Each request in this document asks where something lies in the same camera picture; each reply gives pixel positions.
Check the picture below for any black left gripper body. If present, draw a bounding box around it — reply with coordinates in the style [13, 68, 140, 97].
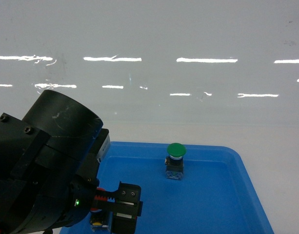
[63, 154, 114, 227]

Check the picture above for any red mushroom push button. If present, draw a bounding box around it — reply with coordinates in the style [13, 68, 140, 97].
[89, 194, 110, 232]

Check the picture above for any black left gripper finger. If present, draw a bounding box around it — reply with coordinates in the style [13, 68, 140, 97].
[111, 182, 143, 234]

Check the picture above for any blue plastic tray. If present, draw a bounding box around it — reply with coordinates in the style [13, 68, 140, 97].
[59, 141, 275, 234]

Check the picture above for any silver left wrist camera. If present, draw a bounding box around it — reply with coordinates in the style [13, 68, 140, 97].
[96, 128, 111, 163]

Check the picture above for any green mushroom push button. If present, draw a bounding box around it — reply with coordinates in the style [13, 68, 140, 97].
[165, 142, 186, 180]

